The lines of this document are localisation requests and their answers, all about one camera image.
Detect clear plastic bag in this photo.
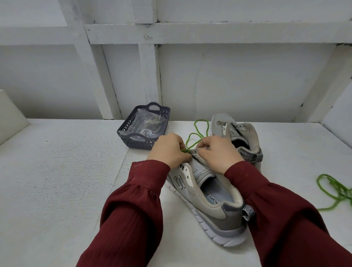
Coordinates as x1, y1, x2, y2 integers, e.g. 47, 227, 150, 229
128, 109, 167, 138

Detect person's right forearm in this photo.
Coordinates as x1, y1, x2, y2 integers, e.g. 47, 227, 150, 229
224, 160, 352, 267

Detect green shoelace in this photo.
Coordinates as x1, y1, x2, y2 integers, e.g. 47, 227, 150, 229
316, 174, 352, 211
183, 119, 211, 153

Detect grey mesh shoe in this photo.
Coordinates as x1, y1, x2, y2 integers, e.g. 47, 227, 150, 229
210, 113, 264, 164
165, 147, 257, 248

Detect person's left hand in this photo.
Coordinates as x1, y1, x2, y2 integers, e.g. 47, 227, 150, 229
146, 132, 193, 169

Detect person's left forearm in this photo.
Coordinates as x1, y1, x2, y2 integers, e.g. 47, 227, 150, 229
76, 160, 171, 267

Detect dark plastic lattice basket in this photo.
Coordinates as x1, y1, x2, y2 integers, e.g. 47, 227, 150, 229
117, 102, 171, 150

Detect person's right hand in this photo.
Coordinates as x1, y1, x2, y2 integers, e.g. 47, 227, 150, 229
196, 135, 245, 175

